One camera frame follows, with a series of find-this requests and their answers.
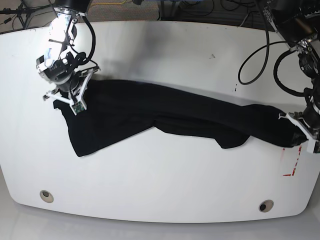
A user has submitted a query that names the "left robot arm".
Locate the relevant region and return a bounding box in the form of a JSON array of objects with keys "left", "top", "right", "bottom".
[{"left": 258, "top": 0, "right": 320, "bottom": 153}]

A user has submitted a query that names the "black graphic T-shirt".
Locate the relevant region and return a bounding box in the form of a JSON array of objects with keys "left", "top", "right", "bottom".
[{"left": 53, "top": 80, "right": 307, "bottom": 157}]

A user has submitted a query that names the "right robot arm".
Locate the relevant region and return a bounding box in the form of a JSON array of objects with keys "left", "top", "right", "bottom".
[{"left": 36, "top": 0, "right": 100, "bottom": 113}]

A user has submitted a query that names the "left table cable grommet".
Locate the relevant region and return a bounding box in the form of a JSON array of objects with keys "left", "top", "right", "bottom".
[{"left": 39, "top": 190, "right": 54, "bottom": 204}]

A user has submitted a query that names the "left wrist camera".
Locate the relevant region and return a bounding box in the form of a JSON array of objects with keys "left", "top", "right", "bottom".
[{"left": 306, "top": 140, "right": 320, "bottom": 154}]

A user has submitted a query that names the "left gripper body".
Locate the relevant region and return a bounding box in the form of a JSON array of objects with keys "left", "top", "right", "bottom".
[{"left": 278, "top": 112, "right": 320, "bottom": 147}]

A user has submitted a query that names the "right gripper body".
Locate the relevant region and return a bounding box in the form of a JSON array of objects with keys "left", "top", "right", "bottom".
[{"left": 42, "top": 66, "right": 100, "bottom": 107}]

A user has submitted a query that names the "right table cable grommet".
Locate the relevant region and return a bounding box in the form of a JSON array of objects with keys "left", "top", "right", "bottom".
[{"left": 258, "top": 199, "right": 274, "bottom": 213}]

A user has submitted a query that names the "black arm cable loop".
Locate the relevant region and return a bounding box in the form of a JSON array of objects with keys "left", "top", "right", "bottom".
[
  {"left": 237, "top": 24, "right": 292, "bottom": 85},
  {"left": 74, "top": 17, "right": 97, "bottom": 66}
]

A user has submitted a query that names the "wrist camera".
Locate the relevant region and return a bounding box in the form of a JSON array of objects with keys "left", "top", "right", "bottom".
[
  {"left": 70, "top": 101, "right": 87, "bottom": 116},
  {"left": 306, "top": 140, "right": 320, "bottom": 154}
]

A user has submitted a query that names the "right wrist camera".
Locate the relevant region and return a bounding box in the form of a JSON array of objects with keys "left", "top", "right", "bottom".
[{"left": 70, "top": 101, "right": 87, "bottom": 116}]

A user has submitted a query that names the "red tape rectangle marking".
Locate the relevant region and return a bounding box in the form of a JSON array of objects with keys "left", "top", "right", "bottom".
[{"left": 280, "top": 145, "right": 302, "bottom": 177}]

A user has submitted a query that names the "table cable grommet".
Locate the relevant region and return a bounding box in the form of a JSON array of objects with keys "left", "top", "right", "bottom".
[
  {"left": 258, "top": 199, "right": 274, "bottom": 213},
  {"left": 39, "top": 190, "right": 54, "bottom": 204}
]

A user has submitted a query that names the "yellow floor cable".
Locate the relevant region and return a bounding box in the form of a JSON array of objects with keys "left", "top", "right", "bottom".
[{"left": 97, "top": 0, "right": 126, "bottom": 6}]

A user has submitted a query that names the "black tripod stand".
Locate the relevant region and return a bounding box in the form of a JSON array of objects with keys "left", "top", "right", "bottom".
[{"left": 0, "top": 0, "right": 51, "bottom": 30}]

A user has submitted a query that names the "black arm cable loop left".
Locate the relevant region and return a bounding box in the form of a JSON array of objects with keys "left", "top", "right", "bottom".
[{"left": 237, "top": 24, "right": 292, "bottom": 85}]

